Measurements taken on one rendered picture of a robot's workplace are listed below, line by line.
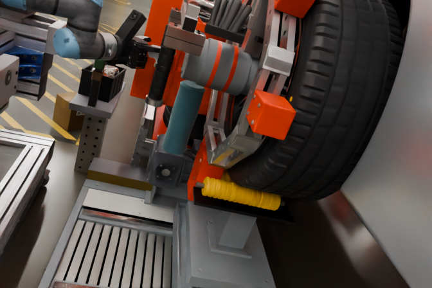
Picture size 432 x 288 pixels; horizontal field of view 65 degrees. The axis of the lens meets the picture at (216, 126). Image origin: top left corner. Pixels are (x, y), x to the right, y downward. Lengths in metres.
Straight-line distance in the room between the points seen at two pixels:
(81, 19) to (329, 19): 0.59
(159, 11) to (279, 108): 0.84
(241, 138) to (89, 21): 0.47
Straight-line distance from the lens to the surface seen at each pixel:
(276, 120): 0.71
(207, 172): 1.10
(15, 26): 1.29
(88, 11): 0.93
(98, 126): 1.75
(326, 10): 0.83
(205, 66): 0.95
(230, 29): 0.80
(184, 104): 1.14
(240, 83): 0.98
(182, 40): 0.81
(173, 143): 1.20
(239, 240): 1.31
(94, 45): 0.97
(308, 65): 0.77
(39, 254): 1.47
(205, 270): 1.22
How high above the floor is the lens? 1.07
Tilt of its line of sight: 22 degrees down
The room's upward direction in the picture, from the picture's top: 20 degrees clockwise
